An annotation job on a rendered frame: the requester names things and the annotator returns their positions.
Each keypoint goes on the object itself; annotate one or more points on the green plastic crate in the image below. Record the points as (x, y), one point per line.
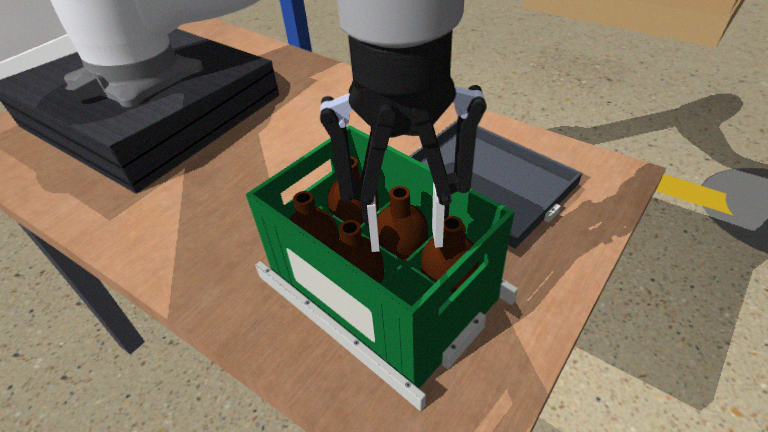
(411, 339)

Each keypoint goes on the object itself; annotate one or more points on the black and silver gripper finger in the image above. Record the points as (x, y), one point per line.
(470, 105)
(334, 116)

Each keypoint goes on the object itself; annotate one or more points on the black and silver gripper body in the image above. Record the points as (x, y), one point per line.
(399, 72)

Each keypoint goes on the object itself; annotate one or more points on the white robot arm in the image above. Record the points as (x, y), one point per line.
(124, 44)

